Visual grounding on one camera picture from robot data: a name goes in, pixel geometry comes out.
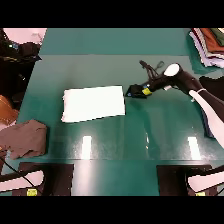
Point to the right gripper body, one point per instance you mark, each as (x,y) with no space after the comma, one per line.
(139,91)

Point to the white T-shirt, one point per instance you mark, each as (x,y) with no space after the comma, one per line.
(93,103)

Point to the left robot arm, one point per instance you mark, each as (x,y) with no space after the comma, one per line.
(20,181)

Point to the rust brown garment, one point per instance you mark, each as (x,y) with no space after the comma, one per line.
(211,40)

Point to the green garment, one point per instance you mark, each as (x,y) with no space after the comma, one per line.
(220,33)

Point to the grey-brown garment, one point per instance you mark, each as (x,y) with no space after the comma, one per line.
(26,138)

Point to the orange-brown garment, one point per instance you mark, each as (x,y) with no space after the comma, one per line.
(6,111)

